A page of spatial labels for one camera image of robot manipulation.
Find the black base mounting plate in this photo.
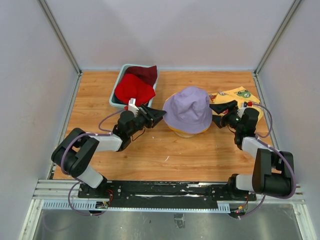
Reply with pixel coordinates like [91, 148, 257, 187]
[77, 180, 257, 207]

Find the yellow cartoon print cloth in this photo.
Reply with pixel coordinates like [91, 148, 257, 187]
[209, 86, 261, 108]

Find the wooden hat stand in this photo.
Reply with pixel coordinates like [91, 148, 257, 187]
[174, 131, 196, 139]

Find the yellow bucket hat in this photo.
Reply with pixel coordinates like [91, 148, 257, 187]
[168, 126, 209, 135]

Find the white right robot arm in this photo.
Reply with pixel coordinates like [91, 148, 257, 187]
[210, 100, 297, 200]

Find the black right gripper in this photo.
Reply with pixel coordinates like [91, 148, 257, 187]
[208, 100, 243, 132]

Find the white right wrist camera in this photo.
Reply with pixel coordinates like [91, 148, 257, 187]
[237, 101, 253, 118]

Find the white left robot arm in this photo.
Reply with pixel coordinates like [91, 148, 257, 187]
[51, 104, 167, 198]

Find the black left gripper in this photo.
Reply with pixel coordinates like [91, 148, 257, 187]
[128, 103, 167, 137]

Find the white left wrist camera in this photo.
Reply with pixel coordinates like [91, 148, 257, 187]
[124, 98, 140, 117]

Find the grey slotted cable duct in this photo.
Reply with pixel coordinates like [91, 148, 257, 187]
[42, 199, 231, 214]

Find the dark maroon bucket hat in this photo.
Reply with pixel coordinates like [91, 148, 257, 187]
[124, 65, 158, 87]

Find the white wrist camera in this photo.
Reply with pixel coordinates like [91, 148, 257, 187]
[124, 98, 140, 117]
[237, 101, 253, 118]

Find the red bucket hat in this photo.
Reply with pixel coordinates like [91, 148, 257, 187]
[114, 74, 156, 107]

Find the light teal plastic bin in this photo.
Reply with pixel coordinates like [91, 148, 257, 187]
[109, 63, 160, 109]

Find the lavender bucket hat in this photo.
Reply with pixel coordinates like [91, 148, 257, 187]
[162, 86, 212, 131]

